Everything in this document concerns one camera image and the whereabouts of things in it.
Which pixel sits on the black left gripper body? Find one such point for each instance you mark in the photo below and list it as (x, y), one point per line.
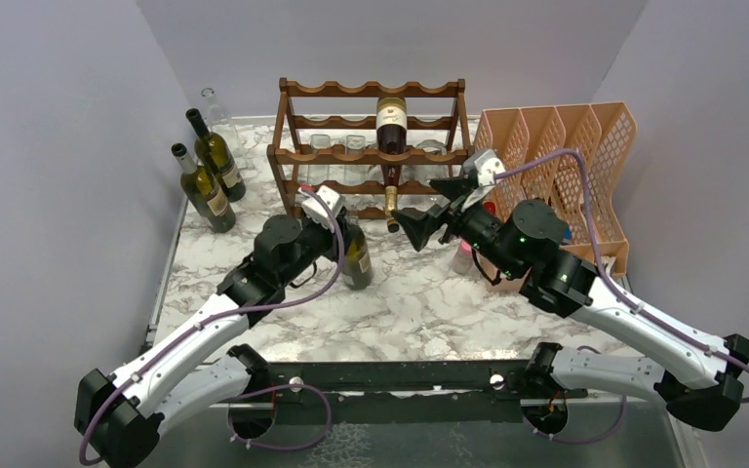
(321, 240)

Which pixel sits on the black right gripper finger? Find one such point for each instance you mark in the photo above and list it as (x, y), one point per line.
(420, 226)
(452, 188)

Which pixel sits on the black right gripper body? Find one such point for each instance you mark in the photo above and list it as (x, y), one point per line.
(476, 225)

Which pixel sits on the green wine bottle white label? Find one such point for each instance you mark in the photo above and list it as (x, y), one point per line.
(203, 191)

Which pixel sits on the green wine bottle cream label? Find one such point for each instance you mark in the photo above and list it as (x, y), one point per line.
(213, 151)

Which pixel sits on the clear glass bottle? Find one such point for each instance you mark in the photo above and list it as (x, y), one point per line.
(219, 119)

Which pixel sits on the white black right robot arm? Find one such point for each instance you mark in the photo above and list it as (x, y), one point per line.
(695, 375)

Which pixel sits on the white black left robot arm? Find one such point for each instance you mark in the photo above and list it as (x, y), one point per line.
(122, 415)

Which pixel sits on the clear bottle in lower rack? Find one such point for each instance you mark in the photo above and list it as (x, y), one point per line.
(424, 173)

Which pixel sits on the pink capped small bottle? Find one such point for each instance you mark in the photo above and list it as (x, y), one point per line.
(463, 261)

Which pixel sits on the dark bottle gold foil neck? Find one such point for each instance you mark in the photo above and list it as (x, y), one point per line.
(391, 125)

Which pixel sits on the brown wooden wine rack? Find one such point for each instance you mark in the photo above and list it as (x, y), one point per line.
(286, 154)

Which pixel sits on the clear glass in rack middle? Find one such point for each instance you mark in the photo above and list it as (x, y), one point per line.
(355, 145)

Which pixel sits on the orange plastic file organizer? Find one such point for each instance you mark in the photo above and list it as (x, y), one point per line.
(601, 133)

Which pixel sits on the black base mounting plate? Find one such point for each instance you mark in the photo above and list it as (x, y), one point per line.
(400, 387)

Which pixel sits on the aluminium frame rail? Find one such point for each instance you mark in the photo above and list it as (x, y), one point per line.
(417, 317)

